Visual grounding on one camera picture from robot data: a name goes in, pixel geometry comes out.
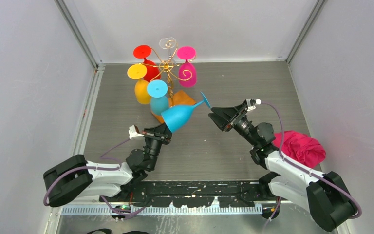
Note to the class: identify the clear wine glass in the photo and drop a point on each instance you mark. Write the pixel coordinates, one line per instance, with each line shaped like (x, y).
(171, 46)

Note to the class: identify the pink crumpled cloth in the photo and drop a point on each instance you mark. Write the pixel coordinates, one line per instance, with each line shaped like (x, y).
(302, 148)

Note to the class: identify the blue wine glass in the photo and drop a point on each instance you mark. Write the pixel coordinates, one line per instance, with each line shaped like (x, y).
(176, 117)
(159, 102)

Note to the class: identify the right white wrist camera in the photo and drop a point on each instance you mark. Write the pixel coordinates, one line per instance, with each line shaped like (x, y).
(251, 104)

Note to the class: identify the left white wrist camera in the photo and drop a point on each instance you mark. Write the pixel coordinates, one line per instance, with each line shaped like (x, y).
(134, 133)

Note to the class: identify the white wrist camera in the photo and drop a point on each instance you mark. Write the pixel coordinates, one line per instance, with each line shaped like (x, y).
(251, 104)
(134, 133)

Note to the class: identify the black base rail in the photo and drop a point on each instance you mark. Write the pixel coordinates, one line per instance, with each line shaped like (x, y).
(193, 194)

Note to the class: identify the red plastic wine glass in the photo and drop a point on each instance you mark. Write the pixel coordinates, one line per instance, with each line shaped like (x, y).
(142, 52)

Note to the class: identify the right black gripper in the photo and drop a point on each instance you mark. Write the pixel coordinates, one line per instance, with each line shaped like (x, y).
(223, 116)

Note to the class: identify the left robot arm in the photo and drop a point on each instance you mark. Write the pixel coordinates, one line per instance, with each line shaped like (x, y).
(78, 177)

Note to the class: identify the pink plastic wine glass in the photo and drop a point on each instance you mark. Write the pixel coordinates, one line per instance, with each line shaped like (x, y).
(187, 73)

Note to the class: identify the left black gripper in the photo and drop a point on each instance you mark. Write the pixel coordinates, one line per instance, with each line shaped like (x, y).
(160, 133)

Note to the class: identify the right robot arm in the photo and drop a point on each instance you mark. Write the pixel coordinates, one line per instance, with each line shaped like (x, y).
(324, 195)

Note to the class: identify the yellow plastic wine glass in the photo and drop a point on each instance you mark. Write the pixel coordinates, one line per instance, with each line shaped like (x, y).
(138, 72)

